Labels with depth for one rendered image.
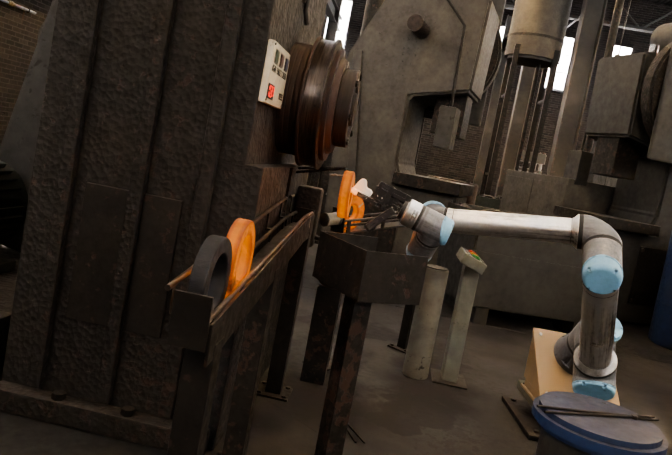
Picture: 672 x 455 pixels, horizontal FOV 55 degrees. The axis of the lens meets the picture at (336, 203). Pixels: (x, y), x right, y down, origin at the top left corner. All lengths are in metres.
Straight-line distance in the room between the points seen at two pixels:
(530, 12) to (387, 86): 6.38
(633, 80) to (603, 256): 3.64
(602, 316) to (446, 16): 3.23
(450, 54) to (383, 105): 0.63
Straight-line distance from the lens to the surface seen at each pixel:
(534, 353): 2.84
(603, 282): 2.14
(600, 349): 2.44
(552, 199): 6.15
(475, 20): 5.02
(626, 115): 5.62
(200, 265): 1.22
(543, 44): 11.07
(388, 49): 5.10
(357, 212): 2.85
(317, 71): 2.15
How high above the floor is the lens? 0.96
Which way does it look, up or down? 5 degrees down
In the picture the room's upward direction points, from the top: 11 degrees clockwise
